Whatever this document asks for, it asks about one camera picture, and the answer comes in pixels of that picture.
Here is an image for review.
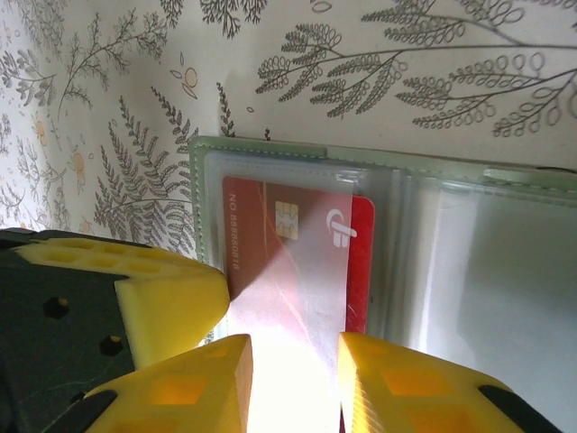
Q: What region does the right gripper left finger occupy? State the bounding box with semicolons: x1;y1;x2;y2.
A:
83;333;253;433

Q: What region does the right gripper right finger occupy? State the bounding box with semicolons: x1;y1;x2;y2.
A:
337;331;564;433

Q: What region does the red credit card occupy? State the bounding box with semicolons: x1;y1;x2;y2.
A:
222;174;376;433

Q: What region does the green card holder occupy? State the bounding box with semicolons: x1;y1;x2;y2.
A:
188;134;577;433

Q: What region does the floral patterned tablecloth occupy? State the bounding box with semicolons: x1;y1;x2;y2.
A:
0;0;577;272

